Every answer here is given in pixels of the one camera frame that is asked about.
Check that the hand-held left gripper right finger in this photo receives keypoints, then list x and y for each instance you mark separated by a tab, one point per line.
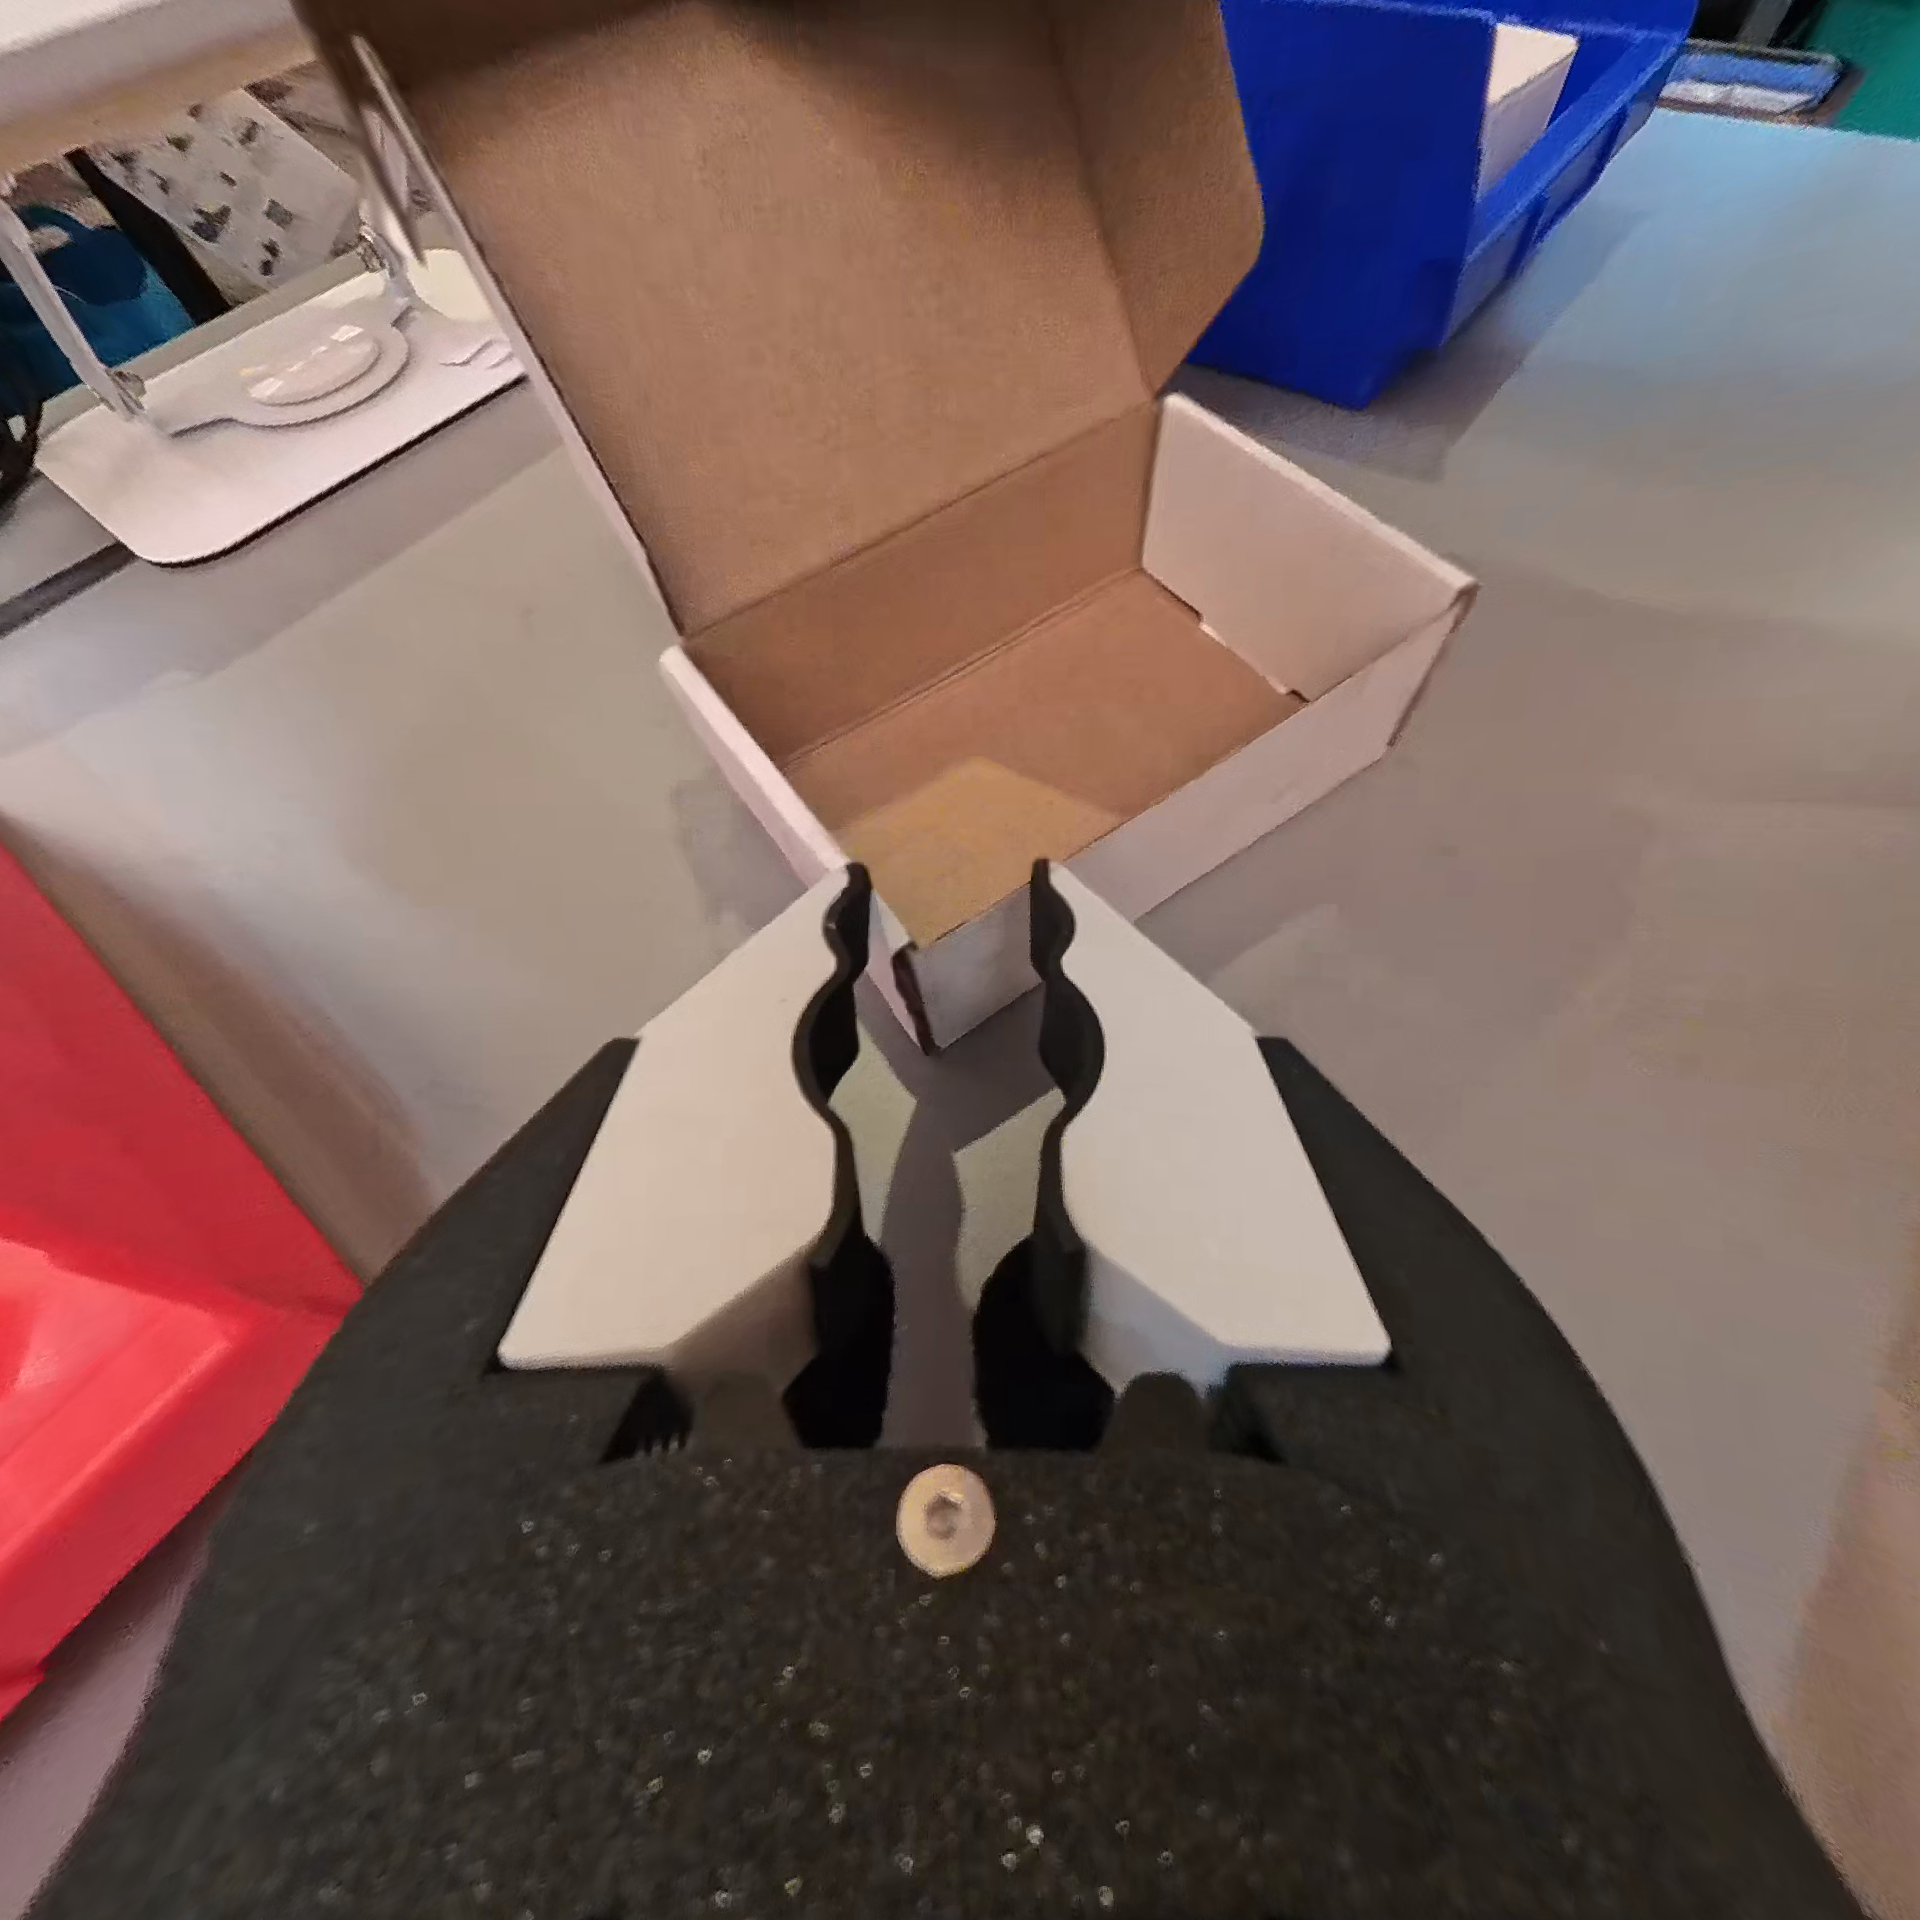
1214	1200

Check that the blue plastic bin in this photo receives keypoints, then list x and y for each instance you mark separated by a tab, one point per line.
1350	224

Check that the white metal document stand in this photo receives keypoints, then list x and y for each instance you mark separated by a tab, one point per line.
224	464

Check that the teal blue object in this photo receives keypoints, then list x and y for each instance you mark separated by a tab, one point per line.
89	283

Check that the green object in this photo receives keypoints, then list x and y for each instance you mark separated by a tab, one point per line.
1881	67

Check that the white power strip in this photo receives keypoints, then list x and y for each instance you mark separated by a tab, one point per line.
224	181

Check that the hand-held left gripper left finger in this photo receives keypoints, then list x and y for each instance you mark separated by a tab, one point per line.
675	1200

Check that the white cardboard mailer box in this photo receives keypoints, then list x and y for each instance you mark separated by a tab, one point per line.
1522	83
825	301

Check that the red plastic bin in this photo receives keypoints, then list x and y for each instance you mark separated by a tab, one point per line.
120	1275

